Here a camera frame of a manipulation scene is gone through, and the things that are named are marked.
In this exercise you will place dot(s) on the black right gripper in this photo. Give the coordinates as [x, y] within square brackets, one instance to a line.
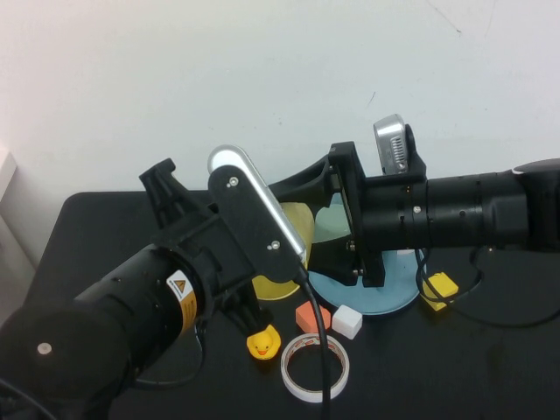
[380, 214]

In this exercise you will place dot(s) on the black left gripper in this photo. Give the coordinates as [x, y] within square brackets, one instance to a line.
[192, 227]

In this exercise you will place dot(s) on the yellow plastic cup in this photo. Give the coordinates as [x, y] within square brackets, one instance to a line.
[299, 223]

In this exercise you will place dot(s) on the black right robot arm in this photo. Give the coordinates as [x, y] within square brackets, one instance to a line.
[503, 210]

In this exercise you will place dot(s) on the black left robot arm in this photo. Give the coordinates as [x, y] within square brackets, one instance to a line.
[87, 332]

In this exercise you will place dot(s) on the green plastic cup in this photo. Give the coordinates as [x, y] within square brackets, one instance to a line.
[332, 225]

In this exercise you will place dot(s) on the orange cube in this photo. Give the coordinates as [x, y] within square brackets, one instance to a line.
[304, 317]

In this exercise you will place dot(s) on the light blue plate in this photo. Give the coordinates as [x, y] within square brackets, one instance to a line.
[385, 302]

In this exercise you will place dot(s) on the white cube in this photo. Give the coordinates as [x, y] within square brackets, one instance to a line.
[347, 321]

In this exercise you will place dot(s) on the yellow cube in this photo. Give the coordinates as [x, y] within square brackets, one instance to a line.
[442, 289]

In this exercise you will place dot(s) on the yellow rubber duck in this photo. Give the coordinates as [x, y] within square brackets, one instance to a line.
[262, 345]

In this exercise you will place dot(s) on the white tape roll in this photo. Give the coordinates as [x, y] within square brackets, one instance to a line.
[285, 367]

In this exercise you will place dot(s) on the white side cabinet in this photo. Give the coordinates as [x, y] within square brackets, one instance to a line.
[6, 170]

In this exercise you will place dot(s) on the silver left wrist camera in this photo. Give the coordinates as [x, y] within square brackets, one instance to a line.
[249, 219]

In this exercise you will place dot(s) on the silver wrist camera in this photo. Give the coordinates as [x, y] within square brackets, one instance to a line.
[249, 219]
[391, 144]

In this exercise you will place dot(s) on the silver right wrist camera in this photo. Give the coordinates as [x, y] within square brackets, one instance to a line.
[391, 144]

